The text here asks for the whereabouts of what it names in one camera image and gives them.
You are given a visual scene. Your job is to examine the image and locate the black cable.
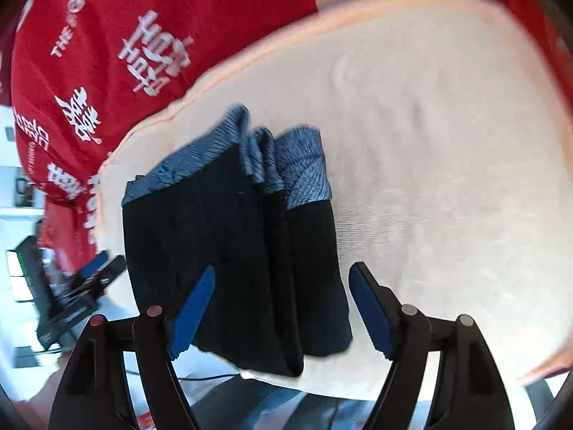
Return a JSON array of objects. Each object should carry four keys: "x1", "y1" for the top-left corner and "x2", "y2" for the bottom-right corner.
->
[{"x1": 125, "y1": 368, "x2": 245, "y2": 382}]

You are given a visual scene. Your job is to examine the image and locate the peach blanket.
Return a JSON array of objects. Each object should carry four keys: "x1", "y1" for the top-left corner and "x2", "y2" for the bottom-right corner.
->
[{"x1": 96, "y1": 0, "x2": 573, "y2": 403}]

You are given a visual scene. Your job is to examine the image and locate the red printed cloth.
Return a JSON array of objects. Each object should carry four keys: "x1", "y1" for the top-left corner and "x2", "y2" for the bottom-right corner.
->
[{"x1": 9, "y1": 0, "x2": 567, "y2": 274}]

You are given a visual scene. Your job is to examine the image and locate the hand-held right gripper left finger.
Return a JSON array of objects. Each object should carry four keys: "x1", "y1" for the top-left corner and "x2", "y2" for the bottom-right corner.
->
[{"x1": 49, "y1": 264, "x2": 216, "y2": 430}]

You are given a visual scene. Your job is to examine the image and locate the black pants with blue waistband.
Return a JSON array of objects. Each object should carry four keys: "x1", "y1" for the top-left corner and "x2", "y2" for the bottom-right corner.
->
[{"x1": 121, "y1": 103, "x2": 354, "y2": 378}]

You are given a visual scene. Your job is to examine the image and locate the person's blue jeans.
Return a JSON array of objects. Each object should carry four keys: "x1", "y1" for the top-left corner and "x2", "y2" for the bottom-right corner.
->
[{"x1": 188, "y1": 376, "x2": 363, "y2": 430}]

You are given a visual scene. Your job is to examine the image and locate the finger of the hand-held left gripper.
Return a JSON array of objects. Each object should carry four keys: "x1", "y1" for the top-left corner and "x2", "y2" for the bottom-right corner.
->
[
  {"x1": 92, "y1": 255, "x2": 128, "y2": 294},
  {"x1": 78, "y1": 251, "x2": 111, "y2": 281}
]

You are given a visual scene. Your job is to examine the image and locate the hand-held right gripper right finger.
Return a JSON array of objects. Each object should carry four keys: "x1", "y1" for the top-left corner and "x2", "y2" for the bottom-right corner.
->
[{"x1": 348, "y1": 262, "x2": 516, "y2": 430}]

